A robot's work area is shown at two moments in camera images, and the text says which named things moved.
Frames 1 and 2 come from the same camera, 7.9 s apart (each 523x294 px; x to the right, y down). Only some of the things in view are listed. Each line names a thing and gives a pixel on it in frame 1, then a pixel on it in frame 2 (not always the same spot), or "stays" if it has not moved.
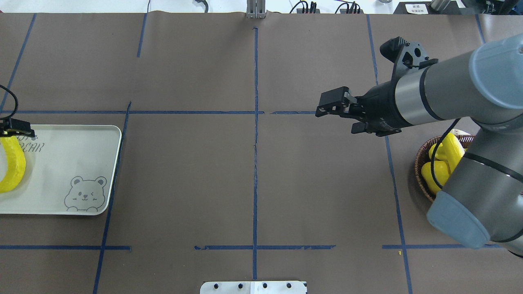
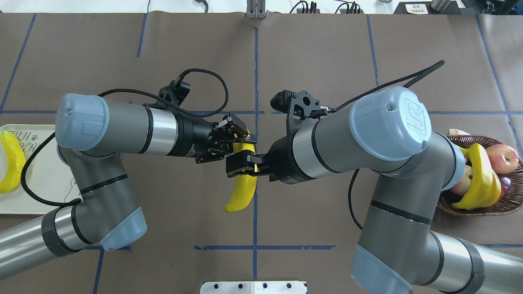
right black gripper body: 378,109 → 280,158
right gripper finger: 334,102 → 242,159
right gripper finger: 358,127 → 257,172
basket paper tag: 455,131 stays
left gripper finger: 9,126 → 217,151
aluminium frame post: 255,9 stays
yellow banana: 16,164 stays
